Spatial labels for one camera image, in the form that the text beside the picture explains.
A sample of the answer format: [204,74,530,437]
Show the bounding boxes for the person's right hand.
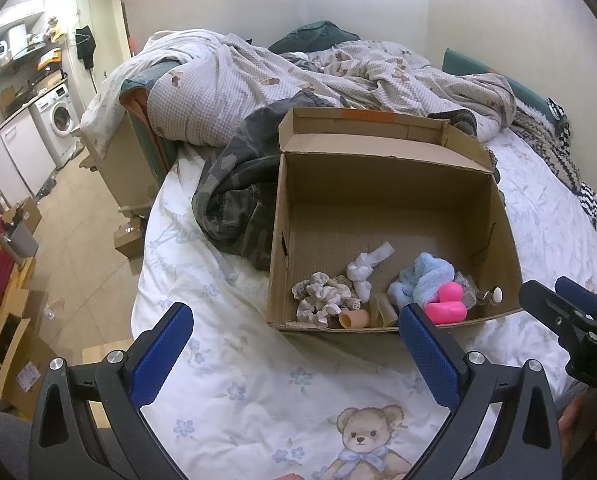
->
[558,392,597,460]

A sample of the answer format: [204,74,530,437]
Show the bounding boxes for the black hanging garment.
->
[75,25,97,70]

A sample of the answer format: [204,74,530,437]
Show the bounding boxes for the white washing machine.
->
[29,82,79,169]

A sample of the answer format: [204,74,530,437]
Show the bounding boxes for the pink rubber duck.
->
[425,282,468,325]

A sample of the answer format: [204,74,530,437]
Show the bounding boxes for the white knotted cloth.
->
[346,242,395,304]

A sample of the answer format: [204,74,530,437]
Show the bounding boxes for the dark green pillow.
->
[269,21,361,54]

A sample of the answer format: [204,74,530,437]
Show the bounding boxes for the pale pink lace scrunchie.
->
[291,272,353,313]

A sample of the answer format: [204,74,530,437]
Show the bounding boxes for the cardboard boxes on floor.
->
[0,288,56,419]

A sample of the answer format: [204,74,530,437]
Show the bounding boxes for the open cardboard box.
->
[267,107,522,332]

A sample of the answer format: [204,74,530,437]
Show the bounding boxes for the peach silicone tube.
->
[338,309,371,330]

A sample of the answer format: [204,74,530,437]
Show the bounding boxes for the white checked bear duvet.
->
[80,29,517,155]

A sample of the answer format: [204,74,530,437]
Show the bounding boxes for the wooden bed frame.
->
[82,113,179,218]

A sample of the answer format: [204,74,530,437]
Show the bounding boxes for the light blue fluffy plush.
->
[387,252,456,310]

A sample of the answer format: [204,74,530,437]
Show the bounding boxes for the patterned knit blanket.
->
[510,99,597,231]

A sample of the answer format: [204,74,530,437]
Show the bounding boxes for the clear plastic item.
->
[454,272,499,310]

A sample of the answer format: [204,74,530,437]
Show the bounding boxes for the white kitchen cabinets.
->
[0,108,56,206]

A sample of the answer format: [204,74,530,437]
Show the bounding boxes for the grey bin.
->
[6,221,38,258]

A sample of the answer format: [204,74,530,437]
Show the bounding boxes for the camouflage jacket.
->
[191,90,330,271]

